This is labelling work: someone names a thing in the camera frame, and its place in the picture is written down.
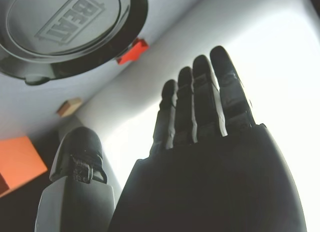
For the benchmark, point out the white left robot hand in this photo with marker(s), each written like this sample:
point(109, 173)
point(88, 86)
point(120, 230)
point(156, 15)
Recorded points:
point(212, 182)

